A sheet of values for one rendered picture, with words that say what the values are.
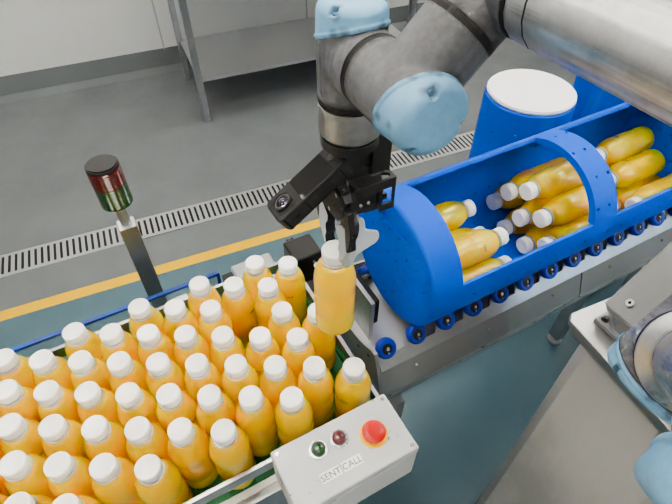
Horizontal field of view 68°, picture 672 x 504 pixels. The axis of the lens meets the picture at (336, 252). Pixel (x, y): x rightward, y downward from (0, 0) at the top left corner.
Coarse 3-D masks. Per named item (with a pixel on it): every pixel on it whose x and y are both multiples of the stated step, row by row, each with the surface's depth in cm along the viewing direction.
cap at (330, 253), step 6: (330, 240) 75; (336, 240) 74; (324, 246) 74; (330, 246) 74; (336, 246) 74; (324, 252) 73; (330, 252) 73; (336, 252) 73; (324, 258) 73; (330, 258) 72; (336, 258) 72; (330, 264) 73; (336, 264) 73
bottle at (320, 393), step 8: (304, 376) 87; (328, 376) 88; (304, 384) 87; (312, 384) 87; (320, 384) 87; (328, 384) 88; (304, 392) 88; (312, 392) 87; (320, 392) 88; (328, 392) 89; (312, 400) 89; (320, 400) 89; (328, 400) 91; (312, 408) 91; (320, 408) 91; (328, 408) 93; (320, 416) 93; (328, 416) 96; (320, 424) 96
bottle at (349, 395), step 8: (336, 376) 90; (344, 376) 87; (368, 376) 89; (336, 384) 89; (344, 384) 87; (352, 384) 87; (360, 384) 87; (368, 384) 88; (336, 392) 90; (344, 392) 88; (352, 392) 87; (360, 392) 87; (368, 392) 89; (336, 400) 92; (344, 400) 89; (352, 400) 88; (360, 400) 89; (368, 400) 92; (336, 408) 94; (344, 408) 91; (352, 408) 90; (336, 416) 97
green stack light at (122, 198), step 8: (96, 192) 98; (112, 192) 98; (120, 192) 99; (128, 192) 101; (104, 200) 99; (112, 200) 99; (120, 200) 100; (128, 200) 102; (104, 208) 101; (112, 208) 100; (120, 208) 101
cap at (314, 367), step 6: (306, 360) 87; (312, 360) 87; (318, 360) 87; (306, 366) 86; (312, 366) 86; (318, 366) 86; (324, 366) 86; (306, 372) 85; (312, 372) 85; (318, 372) 85; (324, 372) 86; (312, 378) 86; (318, 378) 86
